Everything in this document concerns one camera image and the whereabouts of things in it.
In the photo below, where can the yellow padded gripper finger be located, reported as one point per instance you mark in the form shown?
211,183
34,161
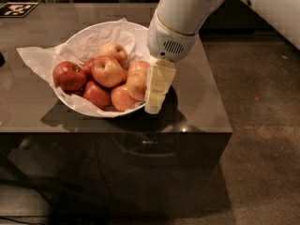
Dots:
159,79

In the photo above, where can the white bowl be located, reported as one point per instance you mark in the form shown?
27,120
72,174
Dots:
131,35

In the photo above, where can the orange red apple bottom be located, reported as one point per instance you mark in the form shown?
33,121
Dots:
121,99

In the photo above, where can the red yellow apple centre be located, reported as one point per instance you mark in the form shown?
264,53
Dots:
107,71

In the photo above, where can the dark red apple left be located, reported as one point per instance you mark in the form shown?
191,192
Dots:
68,76

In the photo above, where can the red apple bottom left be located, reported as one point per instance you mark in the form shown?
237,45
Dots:
97,95

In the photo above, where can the large yellow red apple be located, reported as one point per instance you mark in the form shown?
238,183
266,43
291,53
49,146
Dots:
136,84

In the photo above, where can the pale apple behind right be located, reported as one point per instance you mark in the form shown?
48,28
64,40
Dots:
138,65

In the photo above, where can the white crumpled paper liner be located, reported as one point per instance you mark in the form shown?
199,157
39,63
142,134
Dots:
43,61

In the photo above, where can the black white marker tag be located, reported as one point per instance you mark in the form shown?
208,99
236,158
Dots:
17,9

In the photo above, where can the dark object at table edge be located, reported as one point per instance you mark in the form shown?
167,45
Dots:
2,60

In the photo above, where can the small red apple hidden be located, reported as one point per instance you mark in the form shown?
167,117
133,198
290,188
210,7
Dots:
86,67

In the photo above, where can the pale yellow apple top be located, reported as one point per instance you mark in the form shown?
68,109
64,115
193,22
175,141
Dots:
116,51

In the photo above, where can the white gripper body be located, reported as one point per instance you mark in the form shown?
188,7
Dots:
167,42

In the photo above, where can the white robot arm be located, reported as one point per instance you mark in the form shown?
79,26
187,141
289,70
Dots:
176,23

